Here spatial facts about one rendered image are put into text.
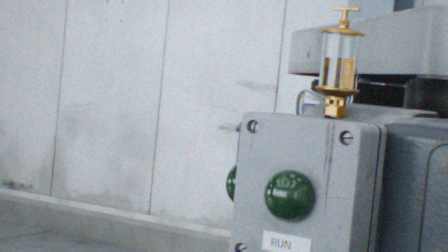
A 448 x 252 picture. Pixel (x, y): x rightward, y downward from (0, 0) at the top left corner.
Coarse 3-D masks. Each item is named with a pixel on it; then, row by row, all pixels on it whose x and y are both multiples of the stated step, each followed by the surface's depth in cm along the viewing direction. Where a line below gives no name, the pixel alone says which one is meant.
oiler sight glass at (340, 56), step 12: (324, 36) 57; (336, 36) 56; (348, 36) 56; (360, 36) 56; (324, 48) 56; (336, 48) 56; (348, 48) 56; (360, 48) 56; (324, 60) 56; (336, 60) 56; (348, 60) 56; (324, 72) 56; (336, 72) 56; (348, 72) 56; (324, 84) 56; (336, 84) 56; (348, 84) 56
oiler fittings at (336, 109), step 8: (336, 8) 57; (344, 8) 57; (352, 8) 56; (344, 16) 57; (344, 24) 56; (328, 32) 56; (336, 32) 56; (344, 32) 55; (352, 32) 55; (360, 32) 56; (320, 88) 56; (328, 88) 56; (336, 88) 56; (328, 96) 57; (336, 96) 56; (344, 96) 56; (328, 104) 57; (336, 104) 57; (344, 104) 57; (328, 112) 57; (336, 112) 56; (344, 112) 57
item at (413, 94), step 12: (408, 84) 65; (420, 84) 63; (432, 84) 62; (444, 84) 62; (408, 96) 64; (420, 96) 63; (432, 96) 62; (444, 96) 61; (408, 108) 64; (420, 108) 63; (432, 108) 62; (444, 108) 61
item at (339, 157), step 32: (256, 128) 51; (288, 128) 50; (320, 128) 49; (352, 128) 48; (384, 128) 51; (256, 160) 51; (288, 160) 50; (320, 160) 49; (352, 160) 48; (256, 192) 51; (320, 192) 49; (352, 192) 48; (256, 224) 51; (288, 224) 50; (320, 224) 49; (352, 224) 48
